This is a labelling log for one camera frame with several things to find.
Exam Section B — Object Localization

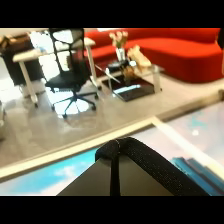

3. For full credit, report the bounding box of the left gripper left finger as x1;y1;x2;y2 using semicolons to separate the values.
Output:
57;155;113;197

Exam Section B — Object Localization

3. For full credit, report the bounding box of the glass coffee table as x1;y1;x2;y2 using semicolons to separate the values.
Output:
105;60;166;103

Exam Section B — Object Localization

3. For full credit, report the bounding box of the white desk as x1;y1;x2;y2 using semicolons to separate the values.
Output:
12;36;103;108

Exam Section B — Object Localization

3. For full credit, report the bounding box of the vase with flowers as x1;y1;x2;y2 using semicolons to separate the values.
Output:
108;30;130;63

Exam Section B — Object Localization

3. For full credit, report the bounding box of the silver frame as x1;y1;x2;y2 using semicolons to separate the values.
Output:
0;90;224;183

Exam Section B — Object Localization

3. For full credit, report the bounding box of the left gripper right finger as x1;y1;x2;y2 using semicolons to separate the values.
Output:
118;153;175;197

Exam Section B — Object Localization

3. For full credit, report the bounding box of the black office chair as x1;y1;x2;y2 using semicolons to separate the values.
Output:
44;28;101;120

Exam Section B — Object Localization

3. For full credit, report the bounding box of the red sofa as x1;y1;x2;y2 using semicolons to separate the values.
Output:
83;28;224;84

